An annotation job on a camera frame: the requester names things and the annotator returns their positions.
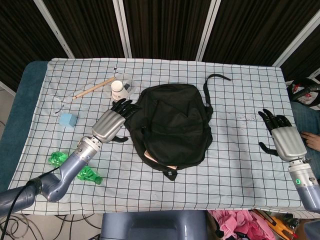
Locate green plastic bottle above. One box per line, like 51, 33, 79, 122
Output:
48, 151, 104, 186

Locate black bag with red label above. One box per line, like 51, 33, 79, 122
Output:
286, 77, 320, 110

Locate wooden stick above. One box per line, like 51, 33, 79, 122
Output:
72, 77, 116, 100

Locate light blue foam cube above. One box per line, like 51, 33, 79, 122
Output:
58, 112, 78, 129

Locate white black checkered tablecloth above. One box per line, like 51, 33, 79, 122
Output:
7, 57, 317, 216

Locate white paper cup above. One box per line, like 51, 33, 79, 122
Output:
110, 80, 131, 102

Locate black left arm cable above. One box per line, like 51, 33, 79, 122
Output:
3, 166, 63, 240

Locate person's bare hand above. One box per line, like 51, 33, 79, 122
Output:
299, 131, 320, 150

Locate teal padded table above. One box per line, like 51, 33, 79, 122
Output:
0, 60, 48, 193

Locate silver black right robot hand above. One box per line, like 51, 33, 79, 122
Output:
258, 108, 308, 163

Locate person's blue jeans leg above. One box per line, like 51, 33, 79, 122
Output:
291, 101, 320, 181

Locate yellow tool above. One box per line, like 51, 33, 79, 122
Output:
259, 211, 298, 235

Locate dark partition screen white frames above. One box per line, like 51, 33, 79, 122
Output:
0, 0, 320, 83

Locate blue-grey robot torso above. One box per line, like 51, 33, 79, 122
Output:
100, 209, 208, 240

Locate black floor cables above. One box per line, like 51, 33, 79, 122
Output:
0, 212, 102, 240

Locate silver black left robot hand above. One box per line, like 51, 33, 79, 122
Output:
91, 98, 139, 144

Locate brown spiral notebook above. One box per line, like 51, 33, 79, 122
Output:
143, 149, 180, 172

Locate pink cloth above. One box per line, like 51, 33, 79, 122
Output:
208, 209, 276, 240

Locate black backpack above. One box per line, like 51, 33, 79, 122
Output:
124, 73, 232, 181

